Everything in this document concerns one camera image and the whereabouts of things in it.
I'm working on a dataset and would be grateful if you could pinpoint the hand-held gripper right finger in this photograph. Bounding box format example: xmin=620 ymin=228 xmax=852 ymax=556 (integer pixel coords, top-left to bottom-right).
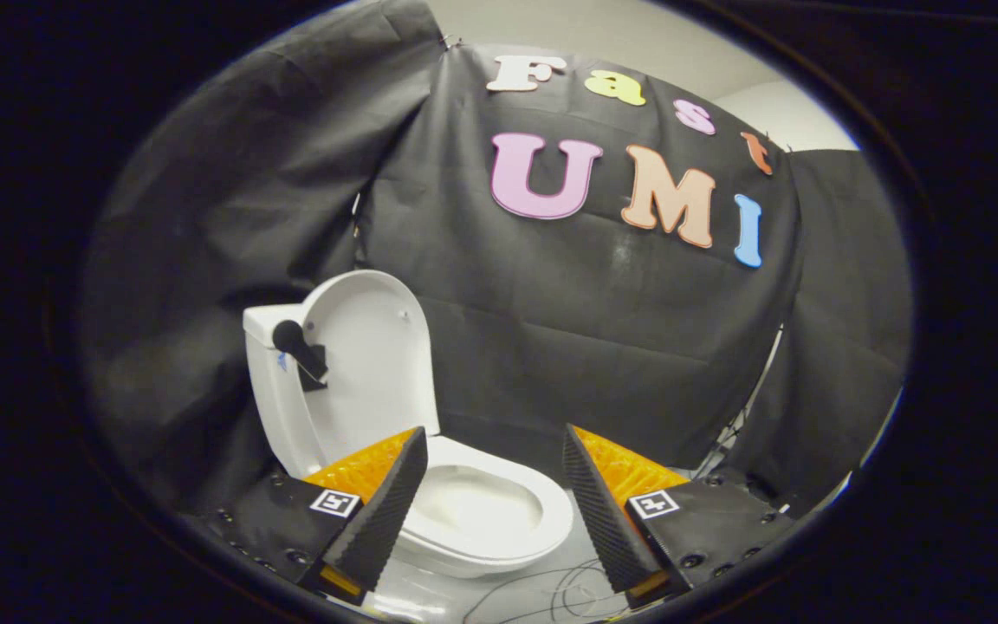
xmin=561 ymin=422 xmax=801 ymax=609

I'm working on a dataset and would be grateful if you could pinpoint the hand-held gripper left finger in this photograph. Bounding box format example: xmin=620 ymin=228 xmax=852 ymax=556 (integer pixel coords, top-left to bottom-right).
xmin=203 ymin=425 xmax=430 ymax=607

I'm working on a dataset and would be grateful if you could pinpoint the white toilet lid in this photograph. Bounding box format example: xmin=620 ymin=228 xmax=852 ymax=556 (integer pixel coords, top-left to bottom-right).
xmin=300 ymin=270 xmax=442 ymax=465

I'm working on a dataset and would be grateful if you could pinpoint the white toilet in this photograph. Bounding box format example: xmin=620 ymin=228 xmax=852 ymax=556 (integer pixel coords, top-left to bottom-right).
xmin=243 ymin=302 xmax=575 ymax=580

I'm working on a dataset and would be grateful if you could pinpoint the black backdrop cloth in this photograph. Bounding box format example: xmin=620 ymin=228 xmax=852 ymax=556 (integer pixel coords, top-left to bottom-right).
xmin=79 ymin=0 xmax=914 ymax=523

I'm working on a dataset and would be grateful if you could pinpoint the tangle of floor cables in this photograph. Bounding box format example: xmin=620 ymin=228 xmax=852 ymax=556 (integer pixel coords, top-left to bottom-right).
xmin=464 ymin=559 xmax=632 ymax=623

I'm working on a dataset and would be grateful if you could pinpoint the black knob bracket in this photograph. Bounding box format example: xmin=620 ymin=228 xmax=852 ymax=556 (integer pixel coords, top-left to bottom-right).
xmin=271 ymin=319 xmax=329 ymax=392

